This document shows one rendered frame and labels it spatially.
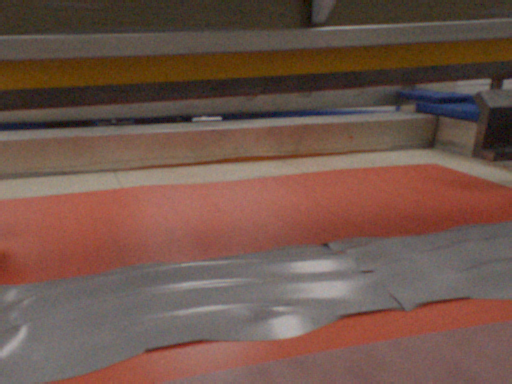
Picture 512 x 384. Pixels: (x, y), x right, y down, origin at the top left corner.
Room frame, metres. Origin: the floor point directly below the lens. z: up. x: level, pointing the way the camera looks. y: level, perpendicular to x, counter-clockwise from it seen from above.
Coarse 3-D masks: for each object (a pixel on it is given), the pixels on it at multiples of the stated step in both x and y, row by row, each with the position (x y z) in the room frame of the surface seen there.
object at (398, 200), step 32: (256, 192) 0.35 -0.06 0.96; (288, 192) 0.35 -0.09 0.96; (320, 192) 0.35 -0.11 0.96; (352, 192) 0.35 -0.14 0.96; (384, 192) 0.35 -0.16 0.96; (416, 192) 0.35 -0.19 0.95; (448, 192) 0.35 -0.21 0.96; (480, 192) 0.35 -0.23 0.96; (320, 224) 0.28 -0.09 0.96; (352, 224) 0.28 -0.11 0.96; (384, 224) 0.28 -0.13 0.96; (416, 224) 0.28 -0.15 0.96; (448, 224) 0.28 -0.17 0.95; (448, 320) 0.18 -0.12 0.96; (480, 320) 0.18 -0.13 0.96; (480, 352) 0.16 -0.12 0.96
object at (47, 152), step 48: (0, 144) 0.38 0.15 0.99; (48, 144) 0.39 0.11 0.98; (96, 144) 0.40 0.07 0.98; (144, 144) 0.41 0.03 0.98; (192, 144) 0.42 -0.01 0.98; (240, 144) 0.44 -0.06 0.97; (288, 144) 0.45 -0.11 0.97; (336, 144) 0.47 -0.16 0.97; (384, 144) 0.48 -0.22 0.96; (432, 144) 0.50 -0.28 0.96
